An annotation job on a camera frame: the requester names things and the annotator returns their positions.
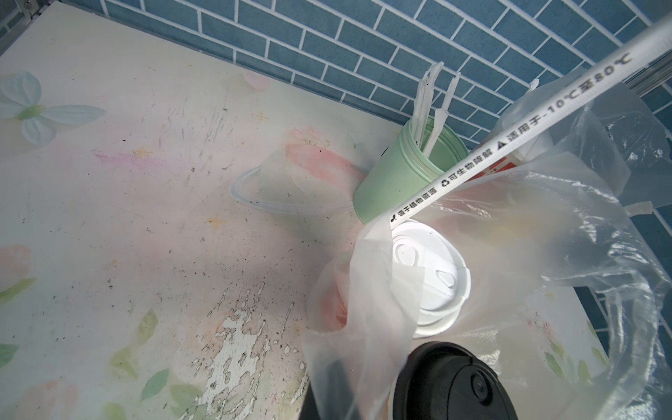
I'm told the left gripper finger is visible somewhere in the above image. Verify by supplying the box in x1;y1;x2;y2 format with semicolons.
299;362;362;420

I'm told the red cup black lid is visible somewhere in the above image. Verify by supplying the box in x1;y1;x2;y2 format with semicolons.
386;341;518;420

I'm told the red cup white lid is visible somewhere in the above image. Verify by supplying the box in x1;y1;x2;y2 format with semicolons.
392;220;472;339
471;153;524;180

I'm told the green straw holder cup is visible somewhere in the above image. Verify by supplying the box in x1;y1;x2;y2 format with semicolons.
353;122;469;224

